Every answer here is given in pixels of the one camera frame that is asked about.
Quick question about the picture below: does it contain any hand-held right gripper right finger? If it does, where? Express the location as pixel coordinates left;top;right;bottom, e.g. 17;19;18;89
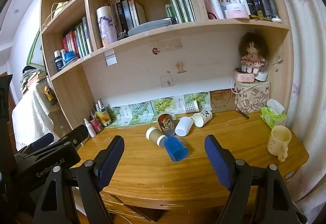
204;134;307;224

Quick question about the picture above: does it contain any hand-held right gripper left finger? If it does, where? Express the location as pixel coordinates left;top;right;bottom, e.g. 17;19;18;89
33;135;125;224

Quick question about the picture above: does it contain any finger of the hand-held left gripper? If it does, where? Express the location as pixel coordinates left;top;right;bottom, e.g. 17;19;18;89
15;133;55;155
60;124;89;149

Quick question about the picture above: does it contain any blue plastic cup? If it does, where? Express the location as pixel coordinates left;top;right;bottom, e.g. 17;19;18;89
163;136;189;162

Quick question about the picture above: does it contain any white cup with black print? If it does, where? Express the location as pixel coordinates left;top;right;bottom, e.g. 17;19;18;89
192;110;213;128

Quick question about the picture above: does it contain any brown paper cup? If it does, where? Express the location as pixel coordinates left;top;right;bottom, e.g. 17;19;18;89
146;127;167;148

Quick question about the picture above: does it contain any plain white paper cup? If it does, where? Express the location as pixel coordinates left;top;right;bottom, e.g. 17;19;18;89
175;116;194;137

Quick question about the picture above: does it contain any checkered paper cup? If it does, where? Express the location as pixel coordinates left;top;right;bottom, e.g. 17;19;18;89
184;100;199;114

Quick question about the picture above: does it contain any dark printed paper cup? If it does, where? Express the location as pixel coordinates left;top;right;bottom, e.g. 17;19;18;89
157;113;176;137

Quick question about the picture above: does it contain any white spray bottle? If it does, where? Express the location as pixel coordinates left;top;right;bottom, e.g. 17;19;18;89
84;118;97;138

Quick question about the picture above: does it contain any white blanket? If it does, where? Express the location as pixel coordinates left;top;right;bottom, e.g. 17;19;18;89
11;84;72;151

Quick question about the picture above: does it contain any leaf print tissue pack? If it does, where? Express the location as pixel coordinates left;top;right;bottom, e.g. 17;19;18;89
109;106;131;127
150;97;175;121
129;102;153;125
184;92;211;113

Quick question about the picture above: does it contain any yellow figurine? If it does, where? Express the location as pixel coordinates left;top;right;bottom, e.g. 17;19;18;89
44;86;56;105

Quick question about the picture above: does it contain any dark brown pen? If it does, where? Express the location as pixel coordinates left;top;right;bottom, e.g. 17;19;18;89
236;109;250;120

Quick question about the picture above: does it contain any wooden board with drawing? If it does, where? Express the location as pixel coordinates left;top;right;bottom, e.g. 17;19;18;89
210;89;236;113

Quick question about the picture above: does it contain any pale yellow mug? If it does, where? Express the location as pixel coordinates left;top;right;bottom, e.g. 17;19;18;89
267;125;292;163

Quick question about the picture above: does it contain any stack of papers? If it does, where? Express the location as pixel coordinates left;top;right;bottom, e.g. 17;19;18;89
20;65;49;93

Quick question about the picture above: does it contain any green tissue box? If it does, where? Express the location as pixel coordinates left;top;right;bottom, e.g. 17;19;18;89
260;98;288;129

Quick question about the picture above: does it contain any patterned storage box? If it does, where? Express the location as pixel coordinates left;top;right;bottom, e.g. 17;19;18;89
234;80;270;113

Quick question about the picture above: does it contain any dark blue bottle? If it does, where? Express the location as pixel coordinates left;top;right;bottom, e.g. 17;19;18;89
53;50;64;72

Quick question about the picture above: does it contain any pink music box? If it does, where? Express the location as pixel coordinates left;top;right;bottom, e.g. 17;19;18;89
234;71;256;84

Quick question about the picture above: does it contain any green framed picture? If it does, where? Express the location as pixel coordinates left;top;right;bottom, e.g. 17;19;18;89
27;28;45;69

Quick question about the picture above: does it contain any wooden bookshelf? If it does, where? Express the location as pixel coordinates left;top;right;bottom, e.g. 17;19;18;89
38;0;294;135

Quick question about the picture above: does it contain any row of red and green books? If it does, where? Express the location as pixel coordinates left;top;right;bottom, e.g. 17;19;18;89
61;17;93;59

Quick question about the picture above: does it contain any floral thermos bottle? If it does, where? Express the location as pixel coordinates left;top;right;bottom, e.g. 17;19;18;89
96;6;118;48

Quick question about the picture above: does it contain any curly haired doll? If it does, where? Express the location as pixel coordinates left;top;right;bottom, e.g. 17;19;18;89
238;32;269;74

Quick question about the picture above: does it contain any beige cloth bag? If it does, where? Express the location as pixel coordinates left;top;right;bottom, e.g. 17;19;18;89
42;1;74;27

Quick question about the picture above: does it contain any grey flat tray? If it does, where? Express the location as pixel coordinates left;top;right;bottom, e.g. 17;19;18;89
127;19;174;36

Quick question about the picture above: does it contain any row of dark books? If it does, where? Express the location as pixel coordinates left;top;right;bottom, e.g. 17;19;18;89
109;0;147;36

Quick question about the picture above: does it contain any white curtain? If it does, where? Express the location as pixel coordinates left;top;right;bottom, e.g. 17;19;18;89
265;0;326;214

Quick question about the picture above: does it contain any pink and white jar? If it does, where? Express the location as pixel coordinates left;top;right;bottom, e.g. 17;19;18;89
225;3;250;20

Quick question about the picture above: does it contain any tall white bottle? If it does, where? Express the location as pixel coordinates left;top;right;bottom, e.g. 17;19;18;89
205;0;226;20

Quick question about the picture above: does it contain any black spray can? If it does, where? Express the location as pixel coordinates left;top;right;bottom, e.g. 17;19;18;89
263;0;281;20
254;0;268;16

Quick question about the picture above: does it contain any white cable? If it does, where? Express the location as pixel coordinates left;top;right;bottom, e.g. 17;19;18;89
230;60;284;98

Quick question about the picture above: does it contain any clear wall hook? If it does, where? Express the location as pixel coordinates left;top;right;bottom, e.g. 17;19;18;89
160;75;174;87

